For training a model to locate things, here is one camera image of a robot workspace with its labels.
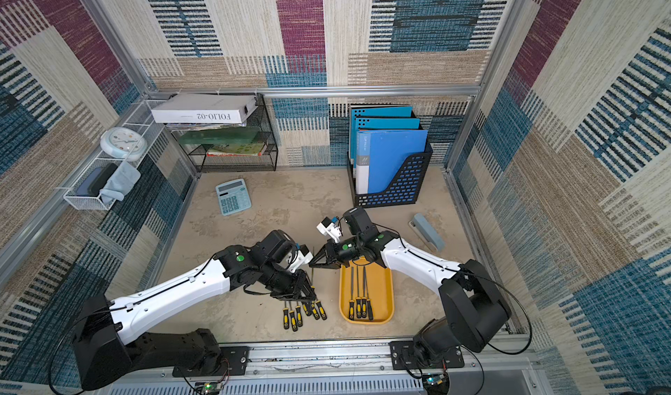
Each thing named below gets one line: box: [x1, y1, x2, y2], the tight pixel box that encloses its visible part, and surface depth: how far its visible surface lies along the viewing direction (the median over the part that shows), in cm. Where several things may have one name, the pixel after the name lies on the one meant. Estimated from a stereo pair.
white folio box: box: [151, 93, 259, 124], surface depth 81 cm
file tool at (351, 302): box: [348, 266, 356, 321], surface depth 84 cm
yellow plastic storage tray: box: [338, 256, 395, 325], surface depth 85 cm
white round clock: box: [100, 126, 148, 162], surface depth 76 cm
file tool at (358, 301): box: [355, 265, 363, 319], surface depth 83 cm
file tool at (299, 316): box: [295, 304, 304, 328], surface depth 82 cm
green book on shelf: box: [178, 126, 263, 147], surface depth 96 cm
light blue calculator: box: [215, 178, 253, 216], surface depth 110 cm
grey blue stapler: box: [408, 212, 446, 252], surface depth 98 cm
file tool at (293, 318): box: [288, 300, 298, 333], surface depth 81 cm
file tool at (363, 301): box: [360, 265, 367, 319], surface depth 83 cm
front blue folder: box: [355, 129, 429, 195], surface depth 95 cm
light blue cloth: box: [99, 160, 142, 206], surface depth 70 cm
